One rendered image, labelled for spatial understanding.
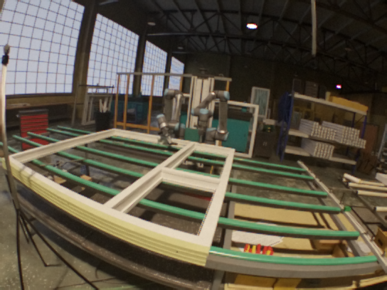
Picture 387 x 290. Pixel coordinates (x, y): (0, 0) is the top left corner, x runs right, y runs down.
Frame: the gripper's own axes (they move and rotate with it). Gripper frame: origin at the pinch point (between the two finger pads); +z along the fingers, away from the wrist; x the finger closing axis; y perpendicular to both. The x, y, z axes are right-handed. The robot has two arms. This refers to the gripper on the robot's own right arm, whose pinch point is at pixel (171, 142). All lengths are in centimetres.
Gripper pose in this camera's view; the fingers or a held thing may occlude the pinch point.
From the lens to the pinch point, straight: 194.6
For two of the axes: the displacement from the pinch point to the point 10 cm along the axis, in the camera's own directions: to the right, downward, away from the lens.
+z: 4.0, 8.6, -3.2
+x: 1.8, 2.8, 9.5
